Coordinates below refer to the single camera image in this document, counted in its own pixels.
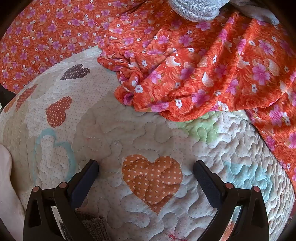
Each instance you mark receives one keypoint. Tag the white grey cloth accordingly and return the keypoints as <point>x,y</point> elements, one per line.
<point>256,12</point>

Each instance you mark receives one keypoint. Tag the grey knit sock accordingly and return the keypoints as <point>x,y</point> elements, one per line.
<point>92,227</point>

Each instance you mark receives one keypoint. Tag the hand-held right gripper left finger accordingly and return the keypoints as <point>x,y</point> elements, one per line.
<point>86,183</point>

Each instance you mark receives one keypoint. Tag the quilted heart patchwork blanket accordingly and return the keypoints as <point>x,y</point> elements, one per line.
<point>138,129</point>

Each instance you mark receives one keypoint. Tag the grey fleece cloth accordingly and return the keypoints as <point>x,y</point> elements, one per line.
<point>196,10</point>

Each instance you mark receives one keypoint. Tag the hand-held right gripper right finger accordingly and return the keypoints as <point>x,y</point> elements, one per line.
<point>207,183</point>

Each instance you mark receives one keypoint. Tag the orange floral garment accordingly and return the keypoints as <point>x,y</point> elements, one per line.
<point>196,69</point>

